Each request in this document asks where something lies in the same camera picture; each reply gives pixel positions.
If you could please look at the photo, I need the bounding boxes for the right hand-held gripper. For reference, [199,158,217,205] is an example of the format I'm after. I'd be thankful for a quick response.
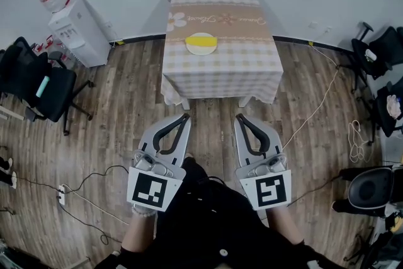
[234,113,292,211]

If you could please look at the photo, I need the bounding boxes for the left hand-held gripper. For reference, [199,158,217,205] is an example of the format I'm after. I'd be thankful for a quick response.
[127,113,193,214]

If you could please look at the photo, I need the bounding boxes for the round cream plate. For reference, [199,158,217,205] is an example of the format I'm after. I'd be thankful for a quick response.
[185,31,219,57]

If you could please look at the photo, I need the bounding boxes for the yellow corn cob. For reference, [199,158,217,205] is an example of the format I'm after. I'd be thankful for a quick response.
[185,35,219,48]

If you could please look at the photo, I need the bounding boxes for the person's left forearm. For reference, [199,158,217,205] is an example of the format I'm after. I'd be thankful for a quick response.
[120,210,158,258]

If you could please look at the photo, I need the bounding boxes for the person's right forearm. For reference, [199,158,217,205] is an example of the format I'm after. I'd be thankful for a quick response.
[266,205,305,246]

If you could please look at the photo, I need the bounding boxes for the table with checked tablecloth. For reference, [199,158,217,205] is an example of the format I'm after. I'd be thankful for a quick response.
[160,0,285,111]

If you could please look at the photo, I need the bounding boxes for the person's black clothing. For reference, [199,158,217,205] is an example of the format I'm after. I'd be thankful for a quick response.
[94,156,347,269]

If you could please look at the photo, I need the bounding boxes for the white power strip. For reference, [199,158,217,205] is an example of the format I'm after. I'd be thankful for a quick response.
[57,184,67,207]

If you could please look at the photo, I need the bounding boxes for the black office chair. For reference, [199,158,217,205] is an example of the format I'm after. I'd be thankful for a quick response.
[0,36,96,137]
[357,77,403,146]
[331,166,403,219]
[337,21,403,94]

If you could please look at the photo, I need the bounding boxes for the white water dispenser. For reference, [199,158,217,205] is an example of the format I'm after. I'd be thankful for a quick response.
[47,0,111,69]

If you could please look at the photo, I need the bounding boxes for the teal cylinder bottle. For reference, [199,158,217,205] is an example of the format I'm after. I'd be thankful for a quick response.
[35,75,52,99]

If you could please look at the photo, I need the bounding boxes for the pink and white cloth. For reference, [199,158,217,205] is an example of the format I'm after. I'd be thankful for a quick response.
[385,94,403,120]

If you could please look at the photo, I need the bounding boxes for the red and white cartons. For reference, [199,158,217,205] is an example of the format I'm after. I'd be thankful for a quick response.
[30,33,74,67]

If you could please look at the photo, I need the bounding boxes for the beige floor cable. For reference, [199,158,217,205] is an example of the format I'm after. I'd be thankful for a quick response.
[281,43,340,151]

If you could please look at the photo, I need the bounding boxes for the white bead bracelet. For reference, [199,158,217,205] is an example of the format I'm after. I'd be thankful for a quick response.
[131,204,157,217]

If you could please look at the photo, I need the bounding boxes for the black floor cable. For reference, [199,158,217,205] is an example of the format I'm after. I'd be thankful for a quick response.
[14,164,130,246]
[287,175,344,208]

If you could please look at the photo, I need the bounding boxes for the white power strip cable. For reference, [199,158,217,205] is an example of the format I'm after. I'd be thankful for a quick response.
[62,183,130,227]

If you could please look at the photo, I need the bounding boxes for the coiled white cable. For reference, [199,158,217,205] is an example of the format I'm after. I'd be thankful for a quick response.
[347,119,367,164]

